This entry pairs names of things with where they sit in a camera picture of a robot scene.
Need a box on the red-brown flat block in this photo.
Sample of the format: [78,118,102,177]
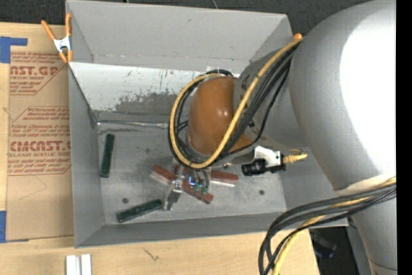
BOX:
[149,165,178,185]
[209,169,239,188]
[180,179,214,205]

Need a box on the dark green flat block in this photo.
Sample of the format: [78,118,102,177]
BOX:
[116,198,164,223]
[99,133,116,178]

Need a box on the brown cardboard board, red print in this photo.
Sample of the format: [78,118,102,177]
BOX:
[0,21,75,242]

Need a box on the grey metal bin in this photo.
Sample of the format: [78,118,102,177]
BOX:
[65,0,349,249]

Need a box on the black cylinder on white bracket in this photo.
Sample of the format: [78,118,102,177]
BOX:
[241,145,309,176]

